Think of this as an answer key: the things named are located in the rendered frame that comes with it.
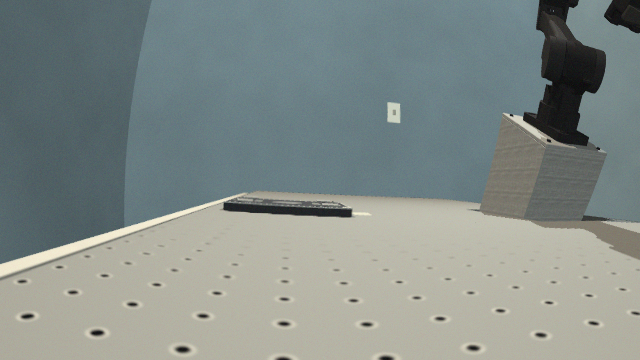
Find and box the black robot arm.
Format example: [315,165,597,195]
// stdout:
[523,0,606,146]

